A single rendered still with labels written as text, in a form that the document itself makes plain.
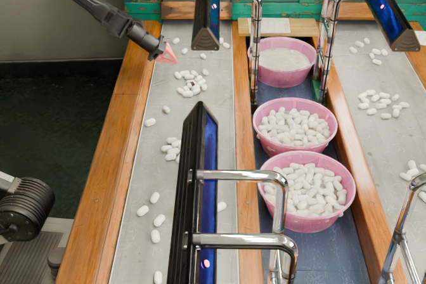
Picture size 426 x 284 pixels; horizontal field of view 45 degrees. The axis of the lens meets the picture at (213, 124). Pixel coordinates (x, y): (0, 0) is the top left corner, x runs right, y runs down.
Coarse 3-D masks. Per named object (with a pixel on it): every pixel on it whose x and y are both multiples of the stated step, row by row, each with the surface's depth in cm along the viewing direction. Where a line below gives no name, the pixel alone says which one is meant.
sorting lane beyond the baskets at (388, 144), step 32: (352, 32) 220; (352, 64) 199; (384, 64) 199; (352, 96) 181; (416, 96) 181; (384, 128) 166; (416, 128) 166; (384, 160) 154; (416, 160) 154; (384, 192) 143; (416, 224) 134; (416, 256) 126
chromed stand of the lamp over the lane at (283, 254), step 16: (208, 176) 93; (224, 176) 93; (240, 176) 93; (256, 176) 93; (272, 176) 93; (192, 240) 81; (208, 240) 81; (224, 240) 81; (240, 240) 81; (256, 240) 81; (272, 240) 81; (288, 240) 82; (272, 256) 106; (288, 256) 83; (272, 272) 109; (288, 272) 85
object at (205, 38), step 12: (204, 0) 157; (216, 0) 166; (204, 12) 150; (216, 12) 159; (204, 24) 143; (216, 24) 153; (192, 36) 149; (204, 36) 143; (216, 36) 147; (192, 48) 145; (204, 48) 145; (216, 48) 145
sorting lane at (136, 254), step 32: (224, 32) 220; (160, 64) 199; (192, 64) 199; (224, 64) 199; (160, 96) 181; (192, 96) 181; (224, 96) 181; (160, 128) 167; (224, 128) 167; (160, 160) 154; (224, 160) 154; (128, 192) 143; (160, 192) 143; (224, 192) 143; (128, 224) 134; (224, 224) 134; (128, 256) 126; (160, 256) 126; (224, 256) 126
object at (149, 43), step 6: (144, 36) 177; (150, 36) 178; (162, 36) 184; (144, 42) 177; (150, 42) 178; (156, 42) 179; (144, 48) 179; (150, 48) 179; (156, 48) 178; (150, 54) 180; (150, 60) 179
